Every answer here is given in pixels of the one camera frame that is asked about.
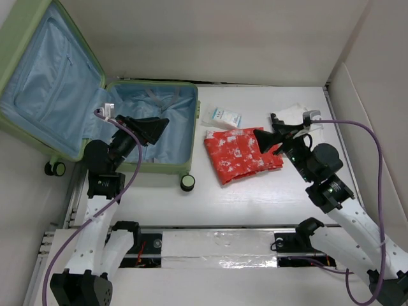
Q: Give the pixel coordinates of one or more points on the white packet with blue label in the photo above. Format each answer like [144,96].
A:
[221,118]

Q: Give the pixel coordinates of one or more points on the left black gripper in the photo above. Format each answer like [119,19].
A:
[150,127]

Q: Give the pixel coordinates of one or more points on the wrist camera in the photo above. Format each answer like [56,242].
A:
[108,111]
[310,116]

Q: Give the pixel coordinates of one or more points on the metal base rail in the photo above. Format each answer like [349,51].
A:
[199,249]

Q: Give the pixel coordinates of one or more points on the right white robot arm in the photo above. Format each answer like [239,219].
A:
[377,260]

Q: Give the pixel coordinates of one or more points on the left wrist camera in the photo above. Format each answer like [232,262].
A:
[108,111]

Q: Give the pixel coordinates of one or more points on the white cloth with black strap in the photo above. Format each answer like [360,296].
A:
[293,115]

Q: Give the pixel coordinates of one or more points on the red white patterned cloth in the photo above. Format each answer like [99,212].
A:
[235,154]

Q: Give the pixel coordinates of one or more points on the green hard-shell suitcase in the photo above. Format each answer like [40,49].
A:
[51,84]

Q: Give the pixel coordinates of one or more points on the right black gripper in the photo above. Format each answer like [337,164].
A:
[284,134]

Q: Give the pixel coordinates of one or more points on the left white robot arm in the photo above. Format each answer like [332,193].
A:
[87,277]

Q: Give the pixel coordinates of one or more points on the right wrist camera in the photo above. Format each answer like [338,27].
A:
[310,116]

